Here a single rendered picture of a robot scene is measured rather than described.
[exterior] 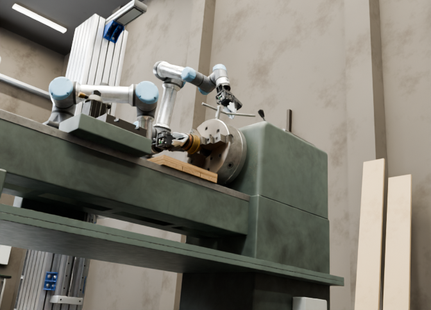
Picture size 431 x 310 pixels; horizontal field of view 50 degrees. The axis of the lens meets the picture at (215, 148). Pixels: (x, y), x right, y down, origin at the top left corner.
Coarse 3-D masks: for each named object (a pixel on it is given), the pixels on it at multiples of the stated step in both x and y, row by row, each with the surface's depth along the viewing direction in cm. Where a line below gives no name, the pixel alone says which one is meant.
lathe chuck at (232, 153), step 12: (216, 120) 225; (204, 132) 229; (216, 132) 222; (228, 132) 216; (228, 144) 214; (240, 144) 219; (216, 156) 217; (228, 156) 213; (240, 156) 218; (204, 168) 221; (216, 168) 215; (228, 168) 216
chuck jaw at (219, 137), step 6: (204, 138) 217; (210, 138) 215; (216, 138) 215; (222, 138) 214; (228, 138) 215; (204, 144) 216; (210, 144) 216; (216, 144) 216; (222, 144) 216; (210, 150) 221
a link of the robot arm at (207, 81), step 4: (204, 76) 259; (208, 76) 262; (204, 80) 258; (208, 80) 261; (204, 84) 259; (208, 84) 261; (212, 84) 260; (200, 88) 262; (204, 88) 261; (208, 88) 262; (212, 88) 263; (204, 92) 265; (208, 92) 265
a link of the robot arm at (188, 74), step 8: (160, 64) 279; (168, 64) 276; (160, 72) 278; (168, 72) 270; (176, 72) 263; (184, 72) 254; (192, 72) 253; (184, 80) 260; (192, 80) 255; (200, 80) 257
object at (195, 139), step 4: (192, 136) 215; (196, 136) 218; (180, 140) 217; (188, 140) 212; (192, 140) 214; (196, 140) 215; (184, 144) 218; (188, 144) 213; (192, 144) 214; (196, 144) 215; (184, 148) 214; (188, 148) 215; (192, 148) 214; (196, 148) 216; (200, 148) 218; (188, 152) 219; (192, 152) 217; (196, 152) 220
